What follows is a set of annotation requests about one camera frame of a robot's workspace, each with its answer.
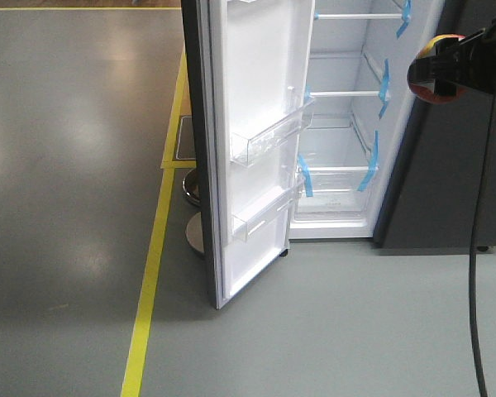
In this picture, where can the clear middle door bin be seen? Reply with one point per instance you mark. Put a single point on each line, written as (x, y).
(251, 140)

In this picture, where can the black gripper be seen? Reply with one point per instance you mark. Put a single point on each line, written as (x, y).
(470, 63)

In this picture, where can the grey fridge body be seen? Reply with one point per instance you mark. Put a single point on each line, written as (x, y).
(435, 186)

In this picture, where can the dark floor sign with text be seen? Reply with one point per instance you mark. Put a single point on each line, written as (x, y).
(184, 148)

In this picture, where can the blue tape strip lower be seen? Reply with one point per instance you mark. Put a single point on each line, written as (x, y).
(372, 165)

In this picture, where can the blue tape strip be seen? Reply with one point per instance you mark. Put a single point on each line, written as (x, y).
(303, 166)
(372, 165)
(406, 17)
(384, 94)

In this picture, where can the clear fridge crisper drawer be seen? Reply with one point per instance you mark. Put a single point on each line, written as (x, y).
(335, 194)

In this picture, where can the clear door bin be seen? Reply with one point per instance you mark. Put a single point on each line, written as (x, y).
(264, 209)
(251, 140)

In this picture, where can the clear lower door bin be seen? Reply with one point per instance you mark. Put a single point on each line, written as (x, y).
(264, 209)

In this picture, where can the blue tape strip upper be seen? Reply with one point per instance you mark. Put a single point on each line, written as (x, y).
(406, 17)

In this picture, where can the blue tape strip left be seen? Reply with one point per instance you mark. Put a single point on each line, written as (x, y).
(303, 166)

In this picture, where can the fridge door white inside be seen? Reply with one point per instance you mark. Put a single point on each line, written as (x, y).
(247, 64)

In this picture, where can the blue tape strip middle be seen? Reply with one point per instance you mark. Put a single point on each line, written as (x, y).
(384, 94)

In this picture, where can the red yellow apple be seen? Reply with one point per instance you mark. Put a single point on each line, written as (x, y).
(432, 89)

